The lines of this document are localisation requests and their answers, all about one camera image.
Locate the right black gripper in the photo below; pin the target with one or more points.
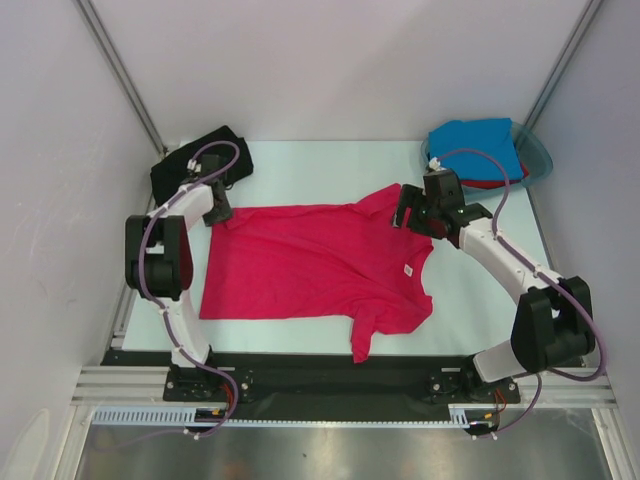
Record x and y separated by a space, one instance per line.
412 197

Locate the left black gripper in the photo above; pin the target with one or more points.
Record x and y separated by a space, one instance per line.
224 215

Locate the pink t shirt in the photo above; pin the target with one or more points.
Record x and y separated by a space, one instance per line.
304 261

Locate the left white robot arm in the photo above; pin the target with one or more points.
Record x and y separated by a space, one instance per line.
159 265

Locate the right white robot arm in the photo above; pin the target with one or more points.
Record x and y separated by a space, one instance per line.
553 320

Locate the folded black t shirt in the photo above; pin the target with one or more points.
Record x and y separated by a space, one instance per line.
167 175

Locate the red t shirt in basket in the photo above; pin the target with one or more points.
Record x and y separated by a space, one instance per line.
495 182

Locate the blue t shirt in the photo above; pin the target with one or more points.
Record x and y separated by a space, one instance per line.
475 149

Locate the teal plastic basket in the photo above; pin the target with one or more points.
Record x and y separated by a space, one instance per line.
531 152

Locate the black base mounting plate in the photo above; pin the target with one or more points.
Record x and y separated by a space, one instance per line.
325 388

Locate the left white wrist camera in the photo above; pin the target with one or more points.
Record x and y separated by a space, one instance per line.
194 167

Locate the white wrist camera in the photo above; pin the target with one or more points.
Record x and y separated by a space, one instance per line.
434 164
194 167

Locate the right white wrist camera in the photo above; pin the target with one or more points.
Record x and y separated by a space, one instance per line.
434 164

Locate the left aluminium corner post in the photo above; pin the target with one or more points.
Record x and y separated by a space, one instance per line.
107 47

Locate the aluminium corner post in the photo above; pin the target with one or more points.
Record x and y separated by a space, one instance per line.
107 47
577 35

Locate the right slotted cable duct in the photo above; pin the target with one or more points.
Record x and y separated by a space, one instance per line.
475 414

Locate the slotted cable duct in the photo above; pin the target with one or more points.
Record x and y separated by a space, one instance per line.
475 414
159 416

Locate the aluminium front frame rail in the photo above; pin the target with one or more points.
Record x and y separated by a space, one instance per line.
128 385

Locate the right aluminium corner post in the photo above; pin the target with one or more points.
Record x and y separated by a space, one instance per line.
577 35

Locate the left slotted cable duct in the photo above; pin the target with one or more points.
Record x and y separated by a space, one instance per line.
159 416

